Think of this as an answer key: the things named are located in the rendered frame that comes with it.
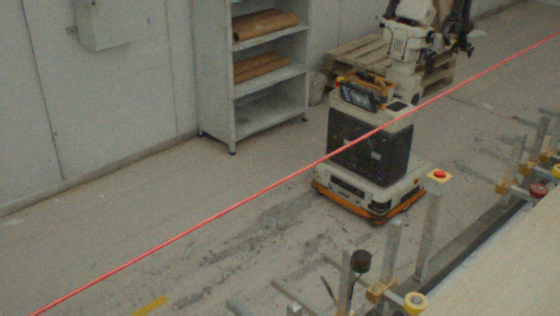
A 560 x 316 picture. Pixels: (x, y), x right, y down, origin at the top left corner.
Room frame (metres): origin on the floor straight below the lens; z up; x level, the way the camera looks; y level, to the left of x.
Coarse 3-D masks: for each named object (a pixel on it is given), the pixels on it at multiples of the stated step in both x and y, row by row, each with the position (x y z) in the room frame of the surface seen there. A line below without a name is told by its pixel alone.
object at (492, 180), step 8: (456, 168) 2.36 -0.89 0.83; (464, 168) 2.33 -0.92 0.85; (472, 168) 2.32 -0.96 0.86; (480, 176) 2.27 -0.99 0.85; (488, 176) 2.25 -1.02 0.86; (496, 184) 2.21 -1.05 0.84; (512, 192) 2.15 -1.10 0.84; (520, 192) 2.13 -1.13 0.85; (528, 192) 2.12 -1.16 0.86; (528, 200) 2.10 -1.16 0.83; (536, 200) 2.07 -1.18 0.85
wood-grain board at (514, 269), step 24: (552, 192) 2.07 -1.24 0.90; (528, 216) 1.88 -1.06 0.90; (552, 216) 1.89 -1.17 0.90; (504, 240) 1.72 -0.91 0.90; (528, 240) 1.72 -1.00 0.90; (552, 240) 1.73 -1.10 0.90; (480, 264) 1.58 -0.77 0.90; (504, 264) 1.58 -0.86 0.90; (528, 264) 1.58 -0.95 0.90; (552, 264) 1.58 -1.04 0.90; (456, 288) 1.45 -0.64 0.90; (480, 288) 1.45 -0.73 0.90; (504, 288) 1.45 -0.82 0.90; (528, 288) 1.45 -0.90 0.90; (552, 288) 1.46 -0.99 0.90; (432, 312) 1.33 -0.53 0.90; (456, 312) 1.33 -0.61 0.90; (480, 312) 1.34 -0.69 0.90; (504, 312) 1.34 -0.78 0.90; (528, 312) 1.34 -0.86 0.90; (552, 312) 1.34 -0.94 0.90
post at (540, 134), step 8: (544, 120) 2.39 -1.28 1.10; (544, 128) 2.38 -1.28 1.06; (536, 136) 2.40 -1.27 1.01; (544, 136) 2.39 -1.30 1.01; (536, 144) 2.39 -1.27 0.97; (536, 152) 2.38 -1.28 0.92; (528, 160) 2.40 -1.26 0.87; (536, 160) 2.39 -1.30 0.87; (528, 176) 2.38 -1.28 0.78; (528, 184) 2.38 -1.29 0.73
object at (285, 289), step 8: (272, 280) 1.51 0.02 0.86; (280, 280) 1.51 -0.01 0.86; (280, 288) 1.48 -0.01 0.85; (288, 288) 1.47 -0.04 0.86; (288, 296) 1.45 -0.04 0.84; (296, 296) 1.43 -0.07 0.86; (304, 304) 1.40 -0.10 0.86; (312, 304) 1.40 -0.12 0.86; (312, 312) 1.37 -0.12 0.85; (320, 312) 1.36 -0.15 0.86
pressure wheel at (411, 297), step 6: (408, 294) 1.41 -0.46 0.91; (414, 294) 1.41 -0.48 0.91; (420, 294) 1.41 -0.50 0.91; (408, 300) 1.38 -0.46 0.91; (414, 300) 1.38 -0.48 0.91; (420, 300) 1.38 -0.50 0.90; (426, 300) 1.38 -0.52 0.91; (408, 306) 1.36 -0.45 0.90; (414, 306) 1.35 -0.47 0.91; (420, 306) 1.35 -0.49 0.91; (426, 306) 1.35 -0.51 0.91; (414, 312) 1.34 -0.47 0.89; (420, 312) 1.34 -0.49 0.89
